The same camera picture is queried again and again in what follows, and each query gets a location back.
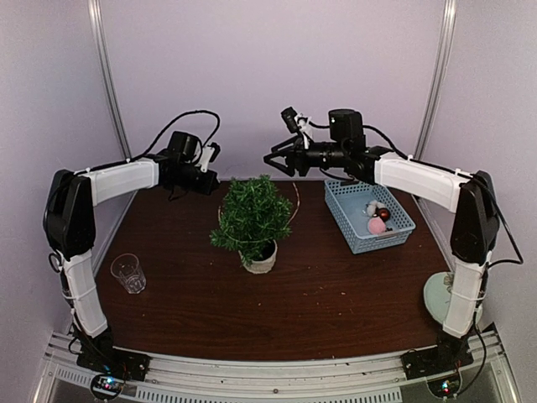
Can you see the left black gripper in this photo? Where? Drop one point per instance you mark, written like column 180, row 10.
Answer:
column 211, row 184

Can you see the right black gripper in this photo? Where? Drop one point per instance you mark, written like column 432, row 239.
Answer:
column 293, row 158

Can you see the small green christmas tree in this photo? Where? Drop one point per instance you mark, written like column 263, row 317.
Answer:
column 253, row 216

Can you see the red bauble ornament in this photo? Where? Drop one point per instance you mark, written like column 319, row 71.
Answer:
column 384, row 214

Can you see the pink pompom ornament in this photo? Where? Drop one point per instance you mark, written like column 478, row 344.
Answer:
column 376, row 226

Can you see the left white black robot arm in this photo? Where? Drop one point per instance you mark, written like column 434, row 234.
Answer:
column 69, row 219

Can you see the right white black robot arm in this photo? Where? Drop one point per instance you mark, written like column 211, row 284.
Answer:
column 470, row 197

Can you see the white tree pot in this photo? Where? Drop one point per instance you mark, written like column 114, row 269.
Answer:
column 263, row 265

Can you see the blue plastic basket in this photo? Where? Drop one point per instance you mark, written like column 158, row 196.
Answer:
column 369, row 217

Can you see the white fluffy ornament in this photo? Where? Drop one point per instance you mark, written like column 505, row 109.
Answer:
column 372, row 206

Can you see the clear drinking glass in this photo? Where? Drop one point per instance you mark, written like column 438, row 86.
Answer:
column 127, row 270

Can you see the pale green floral plate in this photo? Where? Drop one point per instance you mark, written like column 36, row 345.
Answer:
column 437, row 295

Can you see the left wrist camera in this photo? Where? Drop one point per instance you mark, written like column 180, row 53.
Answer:
column 208, row 155

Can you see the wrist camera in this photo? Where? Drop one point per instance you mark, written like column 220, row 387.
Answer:
column 208, row 155
column 299, row 124

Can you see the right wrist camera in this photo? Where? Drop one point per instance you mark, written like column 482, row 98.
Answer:
column 299, row 124

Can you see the right aluminium frame post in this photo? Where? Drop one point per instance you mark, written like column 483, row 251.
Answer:
column 448, row 25

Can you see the aluminium frame post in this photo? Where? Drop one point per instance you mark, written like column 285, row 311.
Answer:
column 448, row 25
column 99, row 35

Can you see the left aluminium frame post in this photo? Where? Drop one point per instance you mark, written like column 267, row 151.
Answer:
column 99, row 35

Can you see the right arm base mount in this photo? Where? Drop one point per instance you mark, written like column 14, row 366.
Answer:
column 441, row 371

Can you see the front aluminium rail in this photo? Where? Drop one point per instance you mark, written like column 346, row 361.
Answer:
column 374, row 378

